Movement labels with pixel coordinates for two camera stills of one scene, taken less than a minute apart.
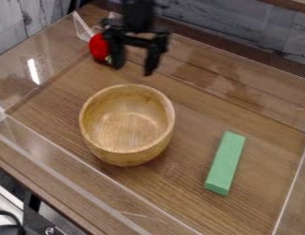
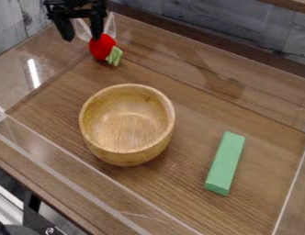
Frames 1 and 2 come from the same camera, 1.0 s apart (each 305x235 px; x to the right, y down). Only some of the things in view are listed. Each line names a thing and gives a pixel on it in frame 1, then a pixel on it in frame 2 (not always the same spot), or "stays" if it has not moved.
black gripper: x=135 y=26 to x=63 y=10
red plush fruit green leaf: x=99 y=47 stays
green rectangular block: x=225 y=162 stays
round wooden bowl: x=126 y=123 stays
